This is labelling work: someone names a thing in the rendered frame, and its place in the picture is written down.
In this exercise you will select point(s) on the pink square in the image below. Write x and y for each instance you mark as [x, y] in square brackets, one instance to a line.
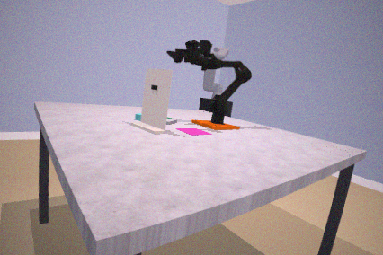
[193, 131]

